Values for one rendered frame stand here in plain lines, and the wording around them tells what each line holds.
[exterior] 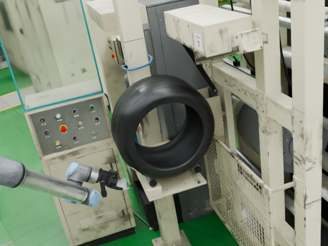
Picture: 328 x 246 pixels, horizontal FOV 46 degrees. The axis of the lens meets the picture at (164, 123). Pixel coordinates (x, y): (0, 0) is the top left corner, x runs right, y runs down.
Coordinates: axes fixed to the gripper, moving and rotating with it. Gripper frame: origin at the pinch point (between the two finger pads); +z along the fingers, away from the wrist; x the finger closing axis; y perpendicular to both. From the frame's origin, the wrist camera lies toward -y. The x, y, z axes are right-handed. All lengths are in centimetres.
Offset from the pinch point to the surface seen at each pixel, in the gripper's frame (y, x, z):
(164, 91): 64, -13, -7
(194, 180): 18.2, -2.5, 36.9
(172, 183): 11.0, 0.5, 26.0
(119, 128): 36.7, -11.1, -21.3
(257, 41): 104, -48, 12
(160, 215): -27, 32, 43
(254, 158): 32, 52, 107
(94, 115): 20, 64, -22
